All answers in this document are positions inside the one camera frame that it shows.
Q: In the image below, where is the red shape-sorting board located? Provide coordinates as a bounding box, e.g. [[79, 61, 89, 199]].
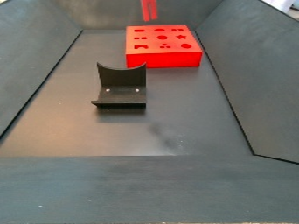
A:
[[126, 24, 203, 68]]

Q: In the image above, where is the red double-square peg block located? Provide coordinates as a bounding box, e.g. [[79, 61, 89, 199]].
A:
[[141, 0, 158, 22]]

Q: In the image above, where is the black curved holder bracket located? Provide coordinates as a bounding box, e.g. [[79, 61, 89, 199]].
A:
[[91, 64, 147, 108]]

